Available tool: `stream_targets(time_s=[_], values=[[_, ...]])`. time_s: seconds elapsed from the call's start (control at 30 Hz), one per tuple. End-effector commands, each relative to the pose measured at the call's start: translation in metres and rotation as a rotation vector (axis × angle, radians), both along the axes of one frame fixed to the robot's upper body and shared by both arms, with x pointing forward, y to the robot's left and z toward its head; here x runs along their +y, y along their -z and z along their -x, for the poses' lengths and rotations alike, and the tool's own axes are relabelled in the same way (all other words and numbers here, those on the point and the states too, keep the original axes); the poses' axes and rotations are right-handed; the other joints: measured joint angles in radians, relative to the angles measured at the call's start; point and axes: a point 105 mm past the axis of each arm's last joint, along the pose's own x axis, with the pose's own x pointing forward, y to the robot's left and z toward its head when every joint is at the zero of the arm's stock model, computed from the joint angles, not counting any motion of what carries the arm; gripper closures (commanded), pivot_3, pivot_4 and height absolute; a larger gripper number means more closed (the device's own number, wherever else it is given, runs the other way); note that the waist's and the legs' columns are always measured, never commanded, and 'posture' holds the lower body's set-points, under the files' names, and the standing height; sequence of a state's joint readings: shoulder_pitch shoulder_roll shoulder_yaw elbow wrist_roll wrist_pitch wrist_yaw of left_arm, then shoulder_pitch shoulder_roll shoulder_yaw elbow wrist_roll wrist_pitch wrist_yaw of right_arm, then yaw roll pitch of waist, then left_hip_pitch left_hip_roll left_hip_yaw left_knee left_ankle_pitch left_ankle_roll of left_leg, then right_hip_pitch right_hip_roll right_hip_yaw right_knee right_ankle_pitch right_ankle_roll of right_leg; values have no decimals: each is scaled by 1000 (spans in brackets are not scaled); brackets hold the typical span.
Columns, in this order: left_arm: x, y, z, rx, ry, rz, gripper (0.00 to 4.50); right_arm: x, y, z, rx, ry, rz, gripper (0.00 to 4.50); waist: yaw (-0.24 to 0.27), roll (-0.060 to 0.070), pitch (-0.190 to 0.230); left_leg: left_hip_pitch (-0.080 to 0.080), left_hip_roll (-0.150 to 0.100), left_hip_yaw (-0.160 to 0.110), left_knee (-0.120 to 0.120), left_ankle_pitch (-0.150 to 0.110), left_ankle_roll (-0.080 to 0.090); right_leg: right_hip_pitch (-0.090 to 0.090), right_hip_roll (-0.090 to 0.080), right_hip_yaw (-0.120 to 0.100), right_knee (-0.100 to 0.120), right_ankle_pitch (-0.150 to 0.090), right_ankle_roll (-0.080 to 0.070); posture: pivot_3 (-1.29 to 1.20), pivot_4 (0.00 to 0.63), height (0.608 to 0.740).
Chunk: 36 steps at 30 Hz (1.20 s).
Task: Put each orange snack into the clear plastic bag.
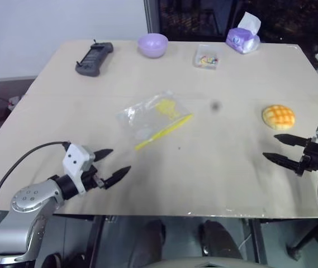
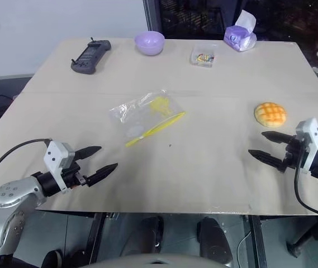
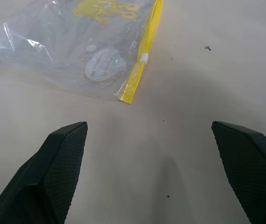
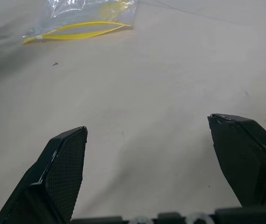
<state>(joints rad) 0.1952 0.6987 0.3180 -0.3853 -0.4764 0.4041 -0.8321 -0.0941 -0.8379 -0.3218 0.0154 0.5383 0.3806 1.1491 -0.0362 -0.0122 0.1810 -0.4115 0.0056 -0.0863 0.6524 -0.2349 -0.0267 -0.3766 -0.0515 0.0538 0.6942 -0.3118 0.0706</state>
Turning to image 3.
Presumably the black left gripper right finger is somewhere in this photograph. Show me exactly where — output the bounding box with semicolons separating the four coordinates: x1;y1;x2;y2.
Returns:
211;120;266;224

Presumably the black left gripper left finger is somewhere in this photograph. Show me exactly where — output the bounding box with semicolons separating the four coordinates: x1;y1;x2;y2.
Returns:
0;121;88;224

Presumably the clear yellow-zip plastic bag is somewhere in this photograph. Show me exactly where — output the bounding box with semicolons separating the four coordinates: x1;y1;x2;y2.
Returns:
0;0;164;105

